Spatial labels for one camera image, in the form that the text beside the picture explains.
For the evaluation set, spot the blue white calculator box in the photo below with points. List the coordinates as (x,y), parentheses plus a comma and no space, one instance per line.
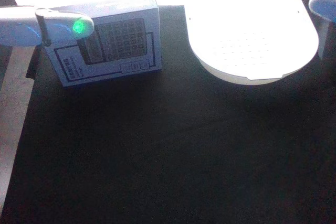
(126,40)

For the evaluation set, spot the black table mat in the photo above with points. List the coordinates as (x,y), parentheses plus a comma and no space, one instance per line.
(168,150)

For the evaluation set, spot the large white plastic tray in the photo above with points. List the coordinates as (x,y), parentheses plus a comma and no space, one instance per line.
(252,30)

